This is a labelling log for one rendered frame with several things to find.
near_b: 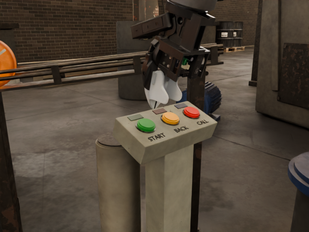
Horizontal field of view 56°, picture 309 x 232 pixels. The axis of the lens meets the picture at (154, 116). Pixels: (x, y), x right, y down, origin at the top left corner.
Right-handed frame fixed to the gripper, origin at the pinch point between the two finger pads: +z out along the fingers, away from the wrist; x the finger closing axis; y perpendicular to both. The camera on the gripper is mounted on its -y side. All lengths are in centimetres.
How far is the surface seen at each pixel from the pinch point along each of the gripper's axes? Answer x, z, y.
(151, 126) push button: 0.0, 5.5, 1.6
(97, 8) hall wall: 411, 171, -663
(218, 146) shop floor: 124, 86, -42
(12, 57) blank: -11, 12, -50
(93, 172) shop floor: 38, 94, -66
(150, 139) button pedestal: -2.0, 6.6, 4.0
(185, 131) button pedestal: 7.8, 6.6, 5.1
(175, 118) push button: 7.6, 5.5, 1.3
